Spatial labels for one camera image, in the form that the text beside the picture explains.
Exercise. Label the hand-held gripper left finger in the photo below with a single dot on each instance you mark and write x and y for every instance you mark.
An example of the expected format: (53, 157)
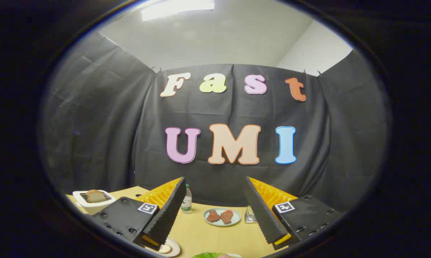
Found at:
(167, 211)

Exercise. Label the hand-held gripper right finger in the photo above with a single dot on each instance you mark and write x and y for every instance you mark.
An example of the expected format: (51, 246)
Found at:
(262, 211)

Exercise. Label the green lettuce leaf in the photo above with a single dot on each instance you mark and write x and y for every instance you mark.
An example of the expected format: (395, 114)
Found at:
(208, 255)

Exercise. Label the plain bread slice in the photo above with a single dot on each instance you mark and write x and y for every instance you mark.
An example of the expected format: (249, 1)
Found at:
(95, 196)

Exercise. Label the clear water bottle green cap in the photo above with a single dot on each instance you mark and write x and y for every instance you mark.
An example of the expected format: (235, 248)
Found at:
(187, 202)

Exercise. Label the fried chicken piece orange tip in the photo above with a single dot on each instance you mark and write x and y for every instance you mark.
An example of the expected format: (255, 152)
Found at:
(226, 216)

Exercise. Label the round white plate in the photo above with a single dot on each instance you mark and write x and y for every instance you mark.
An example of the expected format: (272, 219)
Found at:
(175, 247)

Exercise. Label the pale blue oval plate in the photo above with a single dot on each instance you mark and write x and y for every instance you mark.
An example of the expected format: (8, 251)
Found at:
(222, 224)

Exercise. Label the brown fried chicken piece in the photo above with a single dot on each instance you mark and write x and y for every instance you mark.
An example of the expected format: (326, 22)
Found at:
(212, 216)

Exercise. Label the white toaster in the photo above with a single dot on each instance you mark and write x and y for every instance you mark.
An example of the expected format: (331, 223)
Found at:
(93, 207)

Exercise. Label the black backdrop cloth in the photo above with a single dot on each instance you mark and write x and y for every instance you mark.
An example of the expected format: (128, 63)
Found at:
(100, 136)

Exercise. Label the ceiling light panel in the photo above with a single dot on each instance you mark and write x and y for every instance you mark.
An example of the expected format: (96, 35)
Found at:
(176, 8)

